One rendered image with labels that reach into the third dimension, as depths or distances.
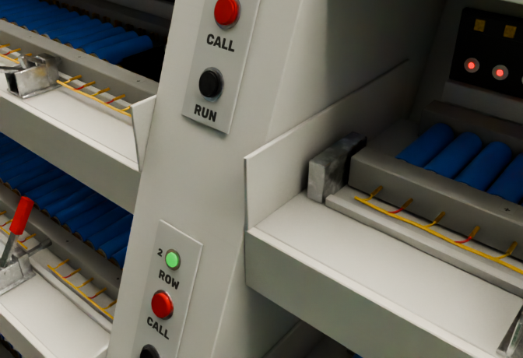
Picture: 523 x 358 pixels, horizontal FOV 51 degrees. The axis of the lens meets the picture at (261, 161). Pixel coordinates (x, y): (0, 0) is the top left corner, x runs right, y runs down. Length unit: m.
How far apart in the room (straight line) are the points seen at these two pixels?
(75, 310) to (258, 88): 0.32
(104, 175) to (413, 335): 0.25
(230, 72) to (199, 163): 0.06
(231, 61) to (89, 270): 0.30
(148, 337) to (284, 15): 0.24
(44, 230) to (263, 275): 0.33
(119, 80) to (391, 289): 0.28
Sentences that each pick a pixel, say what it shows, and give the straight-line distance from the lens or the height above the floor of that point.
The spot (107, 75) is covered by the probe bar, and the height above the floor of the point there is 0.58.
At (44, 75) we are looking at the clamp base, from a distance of 0.52.
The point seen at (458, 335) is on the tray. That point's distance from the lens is 0.28.
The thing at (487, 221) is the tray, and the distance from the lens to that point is 0.33.
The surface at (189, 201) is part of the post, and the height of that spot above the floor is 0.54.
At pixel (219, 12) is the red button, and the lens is 0.33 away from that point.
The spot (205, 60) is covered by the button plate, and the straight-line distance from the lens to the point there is 0.34.
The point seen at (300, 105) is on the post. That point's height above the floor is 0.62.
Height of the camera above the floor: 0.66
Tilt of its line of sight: 15 degrees down
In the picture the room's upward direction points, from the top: 14 degrees clockwise
